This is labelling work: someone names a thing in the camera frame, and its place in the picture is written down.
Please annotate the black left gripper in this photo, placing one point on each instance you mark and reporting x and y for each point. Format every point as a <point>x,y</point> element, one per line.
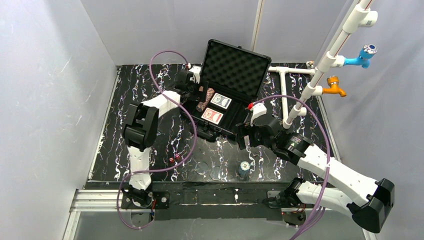
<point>191,91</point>

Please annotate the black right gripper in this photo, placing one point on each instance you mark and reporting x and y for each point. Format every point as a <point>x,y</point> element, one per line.
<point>247,129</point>

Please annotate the orange black chip stack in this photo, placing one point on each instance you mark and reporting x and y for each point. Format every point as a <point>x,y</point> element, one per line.
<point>201,92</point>

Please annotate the light blue chip stack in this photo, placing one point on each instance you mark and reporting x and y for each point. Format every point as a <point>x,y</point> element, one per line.
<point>244,168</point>

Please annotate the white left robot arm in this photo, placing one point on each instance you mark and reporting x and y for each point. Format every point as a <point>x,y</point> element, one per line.
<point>141,127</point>

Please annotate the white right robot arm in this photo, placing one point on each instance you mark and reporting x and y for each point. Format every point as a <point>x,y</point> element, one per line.
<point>366,200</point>

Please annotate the black poker set case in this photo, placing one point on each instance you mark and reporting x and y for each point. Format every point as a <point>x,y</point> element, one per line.
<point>235,73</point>

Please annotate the pink blue chip stack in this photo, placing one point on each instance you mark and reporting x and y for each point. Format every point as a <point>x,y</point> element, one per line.
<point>203,104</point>

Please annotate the blue playing card deck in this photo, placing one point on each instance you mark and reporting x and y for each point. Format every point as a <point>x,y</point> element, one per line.
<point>221,101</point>

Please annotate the red playing card deck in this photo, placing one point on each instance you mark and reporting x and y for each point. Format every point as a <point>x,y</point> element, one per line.
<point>212,116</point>

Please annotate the orange pipe valve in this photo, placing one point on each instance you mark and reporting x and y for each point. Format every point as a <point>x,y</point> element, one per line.
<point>334,88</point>

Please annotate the blue pipe valve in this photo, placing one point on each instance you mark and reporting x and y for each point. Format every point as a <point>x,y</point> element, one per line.
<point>364,56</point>

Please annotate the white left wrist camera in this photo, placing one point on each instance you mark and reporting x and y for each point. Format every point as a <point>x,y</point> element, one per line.
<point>195,70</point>

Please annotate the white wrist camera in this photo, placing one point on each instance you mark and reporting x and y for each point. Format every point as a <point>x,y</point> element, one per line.
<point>195,70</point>
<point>257,110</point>

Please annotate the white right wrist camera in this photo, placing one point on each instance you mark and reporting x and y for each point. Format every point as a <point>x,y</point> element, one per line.
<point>257,110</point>

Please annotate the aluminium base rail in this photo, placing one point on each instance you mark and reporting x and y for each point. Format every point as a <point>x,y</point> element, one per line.
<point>185,211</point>

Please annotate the white pvc pipe frame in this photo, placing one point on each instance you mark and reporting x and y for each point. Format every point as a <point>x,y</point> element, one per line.
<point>360,16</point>

